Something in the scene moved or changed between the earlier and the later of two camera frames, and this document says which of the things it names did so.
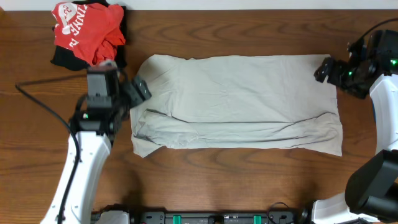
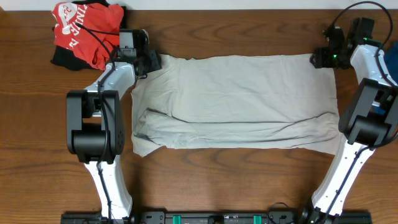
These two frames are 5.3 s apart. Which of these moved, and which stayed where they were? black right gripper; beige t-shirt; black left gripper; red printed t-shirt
Moved: black right gripper; black left gripper
Stayed: beige t-shirt; red printed t-shirt
